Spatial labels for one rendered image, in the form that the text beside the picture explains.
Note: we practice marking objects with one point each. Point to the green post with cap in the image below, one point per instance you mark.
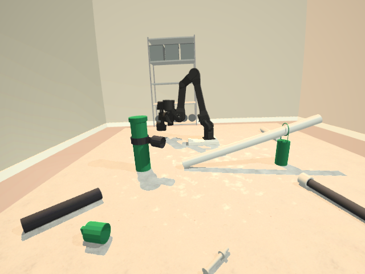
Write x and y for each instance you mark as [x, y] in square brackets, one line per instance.
[141, 152]

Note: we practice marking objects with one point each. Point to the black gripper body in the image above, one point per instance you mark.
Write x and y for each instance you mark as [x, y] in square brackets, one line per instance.
[162, 126]

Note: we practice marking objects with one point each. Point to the green cylinder with hook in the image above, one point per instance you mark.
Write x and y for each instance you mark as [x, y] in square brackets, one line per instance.
[282, 150]

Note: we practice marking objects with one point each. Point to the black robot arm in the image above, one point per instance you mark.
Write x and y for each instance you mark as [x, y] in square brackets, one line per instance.
[178, 114]

